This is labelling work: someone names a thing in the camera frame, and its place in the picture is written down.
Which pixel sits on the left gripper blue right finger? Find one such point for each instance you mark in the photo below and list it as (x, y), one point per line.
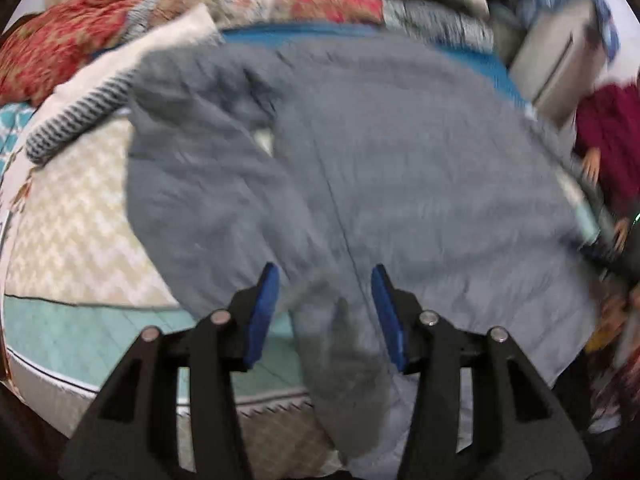
(482, 411)

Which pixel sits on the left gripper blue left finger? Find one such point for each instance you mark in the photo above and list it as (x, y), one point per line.
(130, 429)

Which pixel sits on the grey puffer jacket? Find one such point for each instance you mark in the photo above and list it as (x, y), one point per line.
(330, 156)

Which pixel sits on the bystander hand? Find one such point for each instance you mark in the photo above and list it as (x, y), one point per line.
(591, 165)

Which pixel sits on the patterned teal beige bedspread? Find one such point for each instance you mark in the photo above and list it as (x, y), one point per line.
(80, 284)

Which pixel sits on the person in maroon jacket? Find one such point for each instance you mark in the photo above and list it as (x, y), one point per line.
(608, 119)

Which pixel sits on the teal white lattice pillow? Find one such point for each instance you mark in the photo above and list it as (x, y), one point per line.
(13, 120)

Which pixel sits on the white cabinet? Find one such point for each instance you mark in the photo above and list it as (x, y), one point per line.
(559, 60)

